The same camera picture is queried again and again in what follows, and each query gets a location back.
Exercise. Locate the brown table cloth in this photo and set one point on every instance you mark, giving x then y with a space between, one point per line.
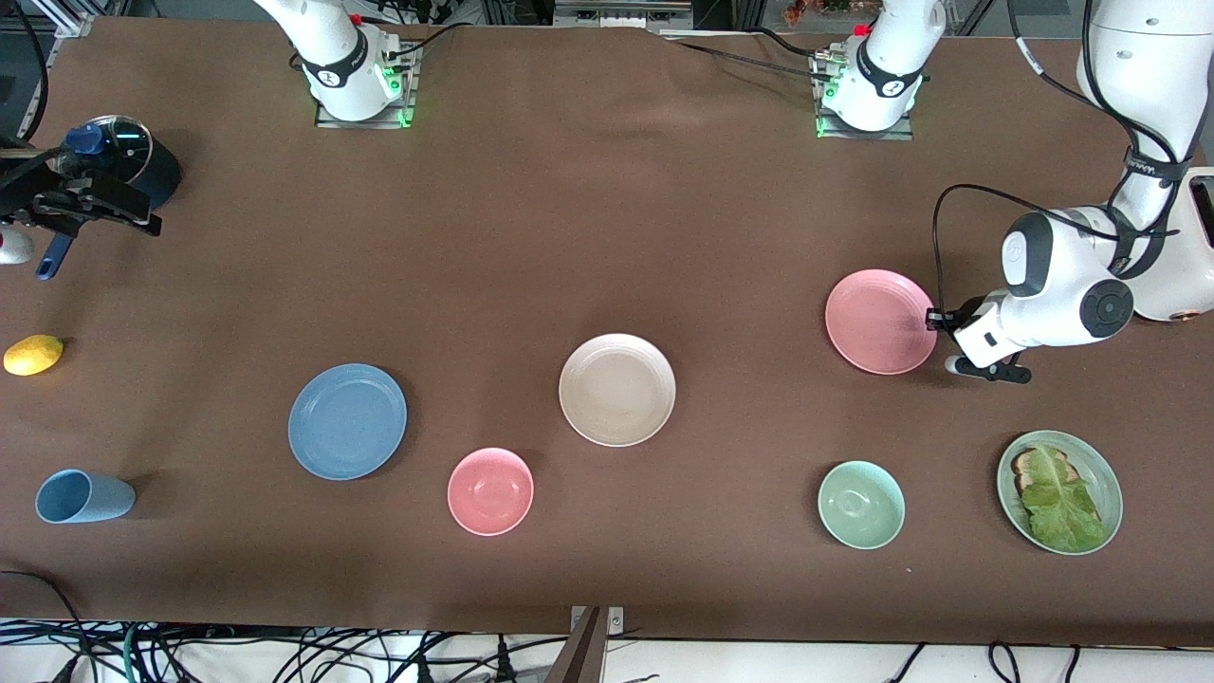
607 237

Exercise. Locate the beige plate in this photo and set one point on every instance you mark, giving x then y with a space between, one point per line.
617 390

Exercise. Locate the blue plate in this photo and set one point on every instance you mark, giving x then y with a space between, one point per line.
347 422

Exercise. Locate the yellow lemon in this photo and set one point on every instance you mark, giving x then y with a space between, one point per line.
33 355

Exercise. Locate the green lettuce leaf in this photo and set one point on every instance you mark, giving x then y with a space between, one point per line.
1062 507

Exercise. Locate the toast slice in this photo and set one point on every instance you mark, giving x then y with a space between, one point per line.
1022 467

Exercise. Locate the dark blue saucepan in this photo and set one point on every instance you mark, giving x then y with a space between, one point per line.
166 175

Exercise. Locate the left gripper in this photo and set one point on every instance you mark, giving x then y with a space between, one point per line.
969 310

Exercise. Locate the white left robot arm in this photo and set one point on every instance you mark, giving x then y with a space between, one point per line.
1138 76

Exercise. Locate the small metal bracket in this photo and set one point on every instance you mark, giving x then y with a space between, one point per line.
616 621

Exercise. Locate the brown wooden pole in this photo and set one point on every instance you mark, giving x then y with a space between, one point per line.
583 655

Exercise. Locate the glass lid with blue knob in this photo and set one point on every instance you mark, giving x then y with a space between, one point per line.
123 142

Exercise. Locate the green plate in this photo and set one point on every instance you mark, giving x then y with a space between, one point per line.
1105 484

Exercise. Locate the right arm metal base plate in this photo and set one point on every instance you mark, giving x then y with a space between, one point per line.
365 124

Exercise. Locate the green bowl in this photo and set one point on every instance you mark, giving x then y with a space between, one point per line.
861 505

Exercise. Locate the pink bowl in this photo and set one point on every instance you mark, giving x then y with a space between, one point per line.
490 491

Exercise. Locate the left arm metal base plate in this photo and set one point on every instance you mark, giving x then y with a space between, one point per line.
863 136

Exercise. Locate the grey metal box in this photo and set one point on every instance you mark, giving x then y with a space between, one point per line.
616 14

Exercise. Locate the pink plate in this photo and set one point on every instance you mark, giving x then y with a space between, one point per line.
877 323

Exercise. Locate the white toaster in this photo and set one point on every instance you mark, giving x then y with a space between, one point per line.
1186 285

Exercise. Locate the blue plastic cup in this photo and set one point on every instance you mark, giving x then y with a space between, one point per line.
90 496

